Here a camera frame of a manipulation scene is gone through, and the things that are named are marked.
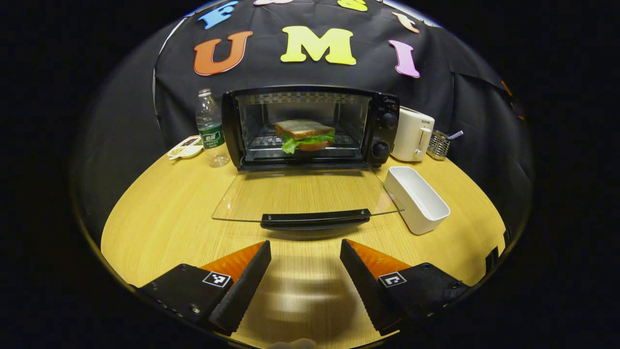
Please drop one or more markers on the clear plastic water bottle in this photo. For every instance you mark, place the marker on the clear plastic water bottle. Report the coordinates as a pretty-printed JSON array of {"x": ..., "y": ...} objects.
[{"x": 212, "y": 138}]

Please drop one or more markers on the white rectangular tray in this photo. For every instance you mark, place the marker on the white rectangular tray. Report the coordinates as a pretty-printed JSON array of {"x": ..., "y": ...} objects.
[{"x": 421, "y": 213}]

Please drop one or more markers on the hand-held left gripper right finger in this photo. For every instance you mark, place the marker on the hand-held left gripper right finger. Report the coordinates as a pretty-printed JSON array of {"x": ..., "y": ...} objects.
[{"x": 365, "y": 291}]

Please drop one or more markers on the metal mesh utensil holder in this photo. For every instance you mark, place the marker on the metal mesh utensil holder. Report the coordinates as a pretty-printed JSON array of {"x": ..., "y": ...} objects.
[{"x": 438, "y": 146}]

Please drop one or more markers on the small white sauce dish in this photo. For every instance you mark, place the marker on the small white sauce dish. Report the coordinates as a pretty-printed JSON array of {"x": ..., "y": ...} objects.
[{"x": 185, "y": 149}]

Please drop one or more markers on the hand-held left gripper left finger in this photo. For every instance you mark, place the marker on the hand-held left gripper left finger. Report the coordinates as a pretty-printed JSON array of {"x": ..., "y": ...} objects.
[{"x": 242, "y": 291}]

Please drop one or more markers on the black electric oven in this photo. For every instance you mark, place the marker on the black electric oven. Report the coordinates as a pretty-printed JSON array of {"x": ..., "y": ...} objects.
[{"x": 382, "y": 126}]

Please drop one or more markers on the white toaster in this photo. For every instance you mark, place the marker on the white toaster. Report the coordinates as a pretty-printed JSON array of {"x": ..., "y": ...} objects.
[{"x": 407, "y": 135}]

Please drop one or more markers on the lettuce sandwich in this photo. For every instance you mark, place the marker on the lettuce sandwich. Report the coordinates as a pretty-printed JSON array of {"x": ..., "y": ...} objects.
[{"x": 302, "y": 130}]

